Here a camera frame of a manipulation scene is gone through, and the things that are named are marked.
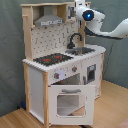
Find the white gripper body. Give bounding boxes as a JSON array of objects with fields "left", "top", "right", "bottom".
[{"left": 67, "top": 0, "right": 86, "bottom": 22}]

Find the white oven door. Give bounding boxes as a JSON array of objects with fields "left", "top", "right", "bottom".
[{"left": 49, "top": 85, "right": 95, "bottom": 125}]

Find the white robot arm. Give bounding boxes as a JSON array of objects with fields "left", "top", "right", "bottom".
[{"left": 74, "top": 0, "right": 128, "bottom": 39}]

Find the wooden toy kitchen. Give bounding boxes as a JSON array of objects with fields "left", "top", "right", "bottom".
[{"left": 22, "top": 2, "right": 105, "bottom": 127}]

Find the grey range hood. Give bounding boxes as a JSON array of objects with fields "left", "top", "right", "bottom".
[{"left": 35, "top": 6, "right": 64, "bottom": 27}]

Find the black toy faucet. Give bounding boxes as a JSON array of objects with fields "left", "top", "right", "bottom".
[{"left": 66, "top": 32, "right": 83, "bottom": 50}]

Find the grey toy sink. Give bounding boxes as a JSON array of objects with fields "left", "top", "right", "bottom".
[{"left": 65, "top": 47, "right": 95, "bottom": 55}]

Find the black toy stovetop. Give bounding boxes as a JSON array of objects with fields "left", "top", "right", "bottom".
[{"left": 34, "top": 53, "right": 71, "bottom": 66}]

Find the right red stove knob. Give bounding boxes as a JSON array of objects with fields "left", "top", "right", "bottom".
[{"left": 71, "top": 65, "right": 78, "bottom": 73}]

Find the grey ice dispenser panel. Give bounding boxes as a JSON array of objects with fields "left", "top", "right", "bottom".
[{"left": 87, "top": 65, "right": 96, "bottom": 83}]

